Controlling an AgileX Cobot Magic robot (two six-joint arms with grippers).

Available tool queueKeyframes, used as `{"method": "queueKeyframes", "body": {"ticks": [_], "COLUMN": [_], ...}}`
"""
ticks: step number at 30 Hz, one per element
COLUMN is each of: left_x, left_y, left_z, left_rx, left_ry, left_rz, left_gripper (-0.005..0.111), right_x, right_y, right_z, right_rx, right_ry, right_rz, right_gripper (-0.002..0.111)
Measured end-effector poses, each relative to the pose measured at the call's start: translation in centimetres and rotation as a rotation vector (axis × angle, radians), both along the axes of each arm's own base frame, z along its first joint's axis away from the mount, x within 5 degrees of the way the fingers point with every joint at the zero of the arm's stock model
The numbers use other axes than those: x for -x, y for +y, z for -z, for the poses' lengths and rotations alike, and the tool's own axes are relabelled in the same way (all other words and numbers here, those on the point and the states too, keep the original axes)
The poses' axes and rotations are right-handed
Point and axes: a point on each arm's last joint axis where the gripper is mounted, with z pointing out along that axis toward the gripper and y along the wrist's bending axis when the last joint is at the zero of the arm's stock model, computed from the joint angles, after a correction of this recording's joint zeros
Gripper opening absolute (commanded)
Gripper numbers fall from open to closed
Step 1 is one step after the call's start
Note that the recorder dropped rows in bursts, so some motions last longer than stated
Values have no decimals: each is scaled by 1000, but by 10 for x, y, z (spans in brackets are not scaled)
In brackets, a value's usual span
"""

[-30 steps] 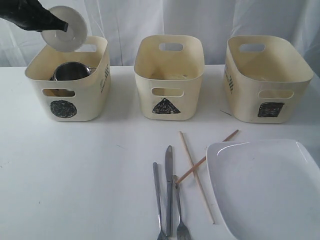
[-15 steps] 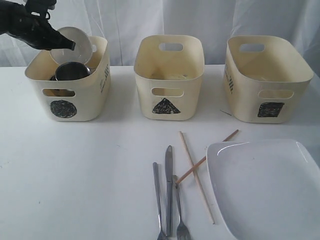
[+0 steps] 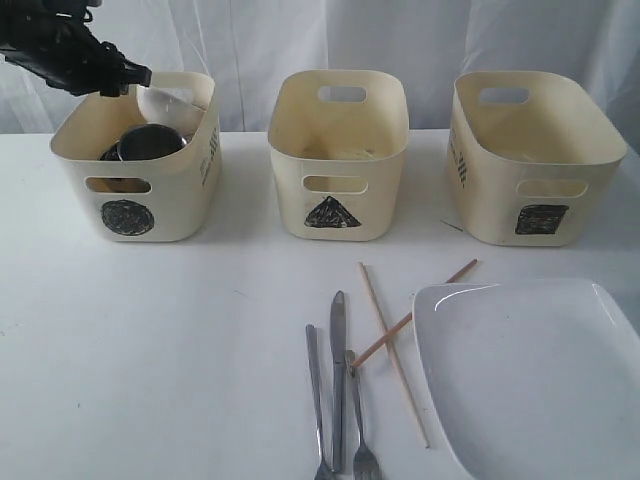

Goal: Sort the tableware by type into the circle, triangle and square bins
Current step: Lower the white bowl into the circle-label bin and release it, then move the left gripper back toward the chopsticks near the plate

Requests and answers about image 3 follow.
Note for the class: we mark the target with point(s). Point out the cream bin with square mark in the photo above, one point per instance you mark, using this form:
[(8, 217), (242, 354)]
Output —
[(530, 156)]

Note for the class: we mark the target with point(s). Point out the white square plate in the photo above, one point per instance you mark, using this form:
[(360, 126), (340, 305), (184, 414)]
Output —
[(533, 379)]

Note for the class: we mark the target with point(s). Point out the steel fork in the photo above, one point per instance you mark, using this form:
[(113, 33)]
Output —
[(365, 463)]

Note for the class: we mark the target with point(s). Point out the white backdrop curtain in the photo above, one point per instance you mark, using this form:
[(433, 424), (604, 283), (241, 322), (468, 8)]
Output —
[(250, 47)]

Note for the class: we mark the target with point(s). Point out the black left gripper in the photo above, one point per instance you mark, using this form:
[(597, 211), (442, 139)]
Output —
[(51, 40)]

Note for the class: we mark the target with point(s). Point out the shiny steel mug front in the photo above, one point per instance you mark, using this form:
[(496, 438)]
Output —
[(111, 153)]

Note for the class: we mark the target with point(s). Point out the white ceramic bowl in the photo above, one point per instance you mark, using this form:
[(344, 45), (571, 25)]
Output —
[(160, 107)]

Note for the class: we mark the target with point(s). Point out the cream bin with circle mark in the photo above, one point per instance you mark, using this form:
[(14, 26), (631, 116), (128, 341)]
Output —
[(160, 200)]

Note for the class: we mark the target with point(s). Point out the brown wooden chopstick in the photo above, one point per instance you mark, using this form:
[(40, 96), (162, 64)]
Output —
[(390, 334)]

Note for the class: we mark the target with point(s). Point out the cream bin with triangle mark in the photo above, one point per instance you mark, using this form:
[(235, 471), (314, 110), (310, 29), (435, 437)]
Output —
[(337, 142)]

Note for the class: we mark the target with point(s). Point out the steel spoon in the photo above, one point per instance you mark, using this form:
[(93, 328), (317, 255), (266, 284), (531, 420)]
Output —
[(323, 472)]

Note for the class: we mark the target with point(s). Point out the steel mug with wire handle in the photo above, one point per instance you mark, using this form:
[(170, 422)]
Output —
[(149, 142)]

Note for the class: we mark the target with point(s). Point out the light wooden chopstick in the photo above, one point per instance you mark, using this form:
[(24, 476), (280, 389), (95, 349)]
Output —
[(394, 358)]

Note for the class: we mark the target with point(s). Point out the steel table knife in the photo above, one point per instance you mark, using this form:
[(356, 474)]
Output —
[(338, 347)]

